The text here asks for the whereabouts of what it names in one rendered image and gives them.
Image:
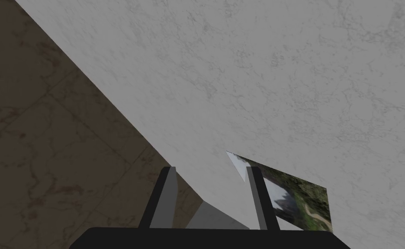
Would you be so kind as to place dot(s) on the landscape picture on wall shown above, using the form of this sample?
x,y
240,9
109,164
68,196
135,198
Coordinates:
x,y
299,200

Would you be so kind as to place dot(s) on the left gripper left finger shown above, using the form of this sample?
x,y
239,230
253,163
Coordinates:
x,y
162,200

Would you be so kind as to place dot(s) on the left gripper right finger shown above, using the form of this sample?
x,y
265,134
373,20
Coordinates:
x,y
262,204

